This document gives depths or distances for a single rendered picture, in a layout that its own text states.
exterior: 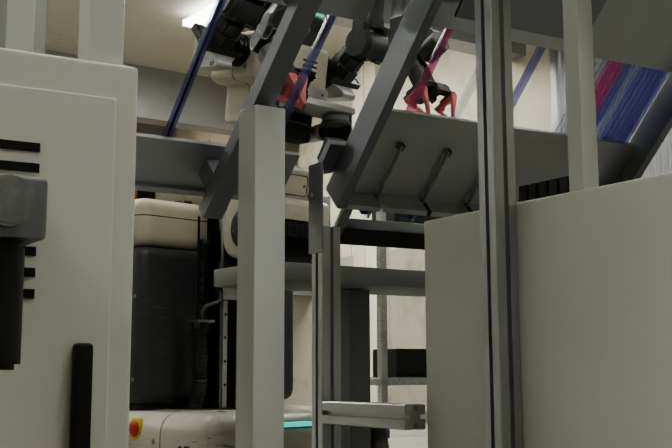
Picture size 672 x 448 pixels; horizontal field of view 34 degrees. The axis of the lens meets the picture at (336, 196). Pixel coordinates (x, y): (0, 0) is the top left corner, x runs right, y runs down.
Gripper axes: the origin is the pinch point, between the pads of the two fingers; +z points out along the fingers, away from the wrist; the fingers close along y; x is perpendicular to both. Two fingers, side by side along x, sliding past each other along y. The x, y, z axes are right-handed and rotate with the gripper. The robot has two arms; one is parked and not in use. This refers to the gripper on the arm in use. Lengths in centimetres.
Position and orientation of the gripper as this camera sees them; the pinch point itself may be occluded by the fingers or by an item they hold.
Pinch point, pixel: (302, 104)
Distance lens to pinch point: 222.5
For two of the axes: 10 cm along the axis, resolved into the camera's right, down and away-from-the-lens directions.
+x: -3.8, 7.9, 4.9
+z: 3.7, 6.1, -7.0
